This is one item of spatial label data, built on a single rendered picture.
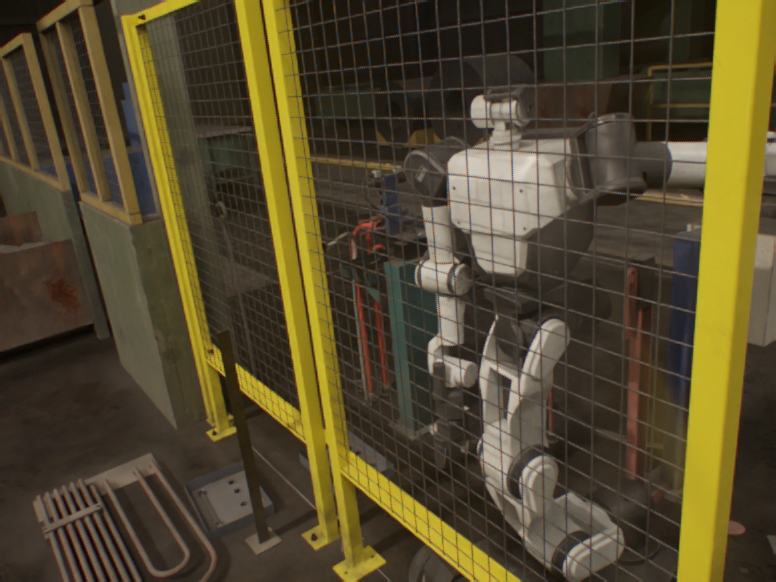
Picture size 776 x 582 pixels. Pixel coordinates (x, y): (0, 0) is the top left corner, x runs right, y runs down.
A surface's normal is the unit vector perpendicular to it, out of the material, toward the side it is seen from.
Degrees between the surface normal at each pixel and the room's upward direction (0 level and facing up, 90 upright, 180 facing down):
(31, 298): 90
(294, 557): 0
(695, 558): 90
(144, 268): 90
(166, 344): 90
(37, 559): 0
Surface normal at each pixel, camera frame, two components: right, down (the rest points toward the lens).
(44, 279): 0.62, 0.20
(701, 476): -0.80, 0.27
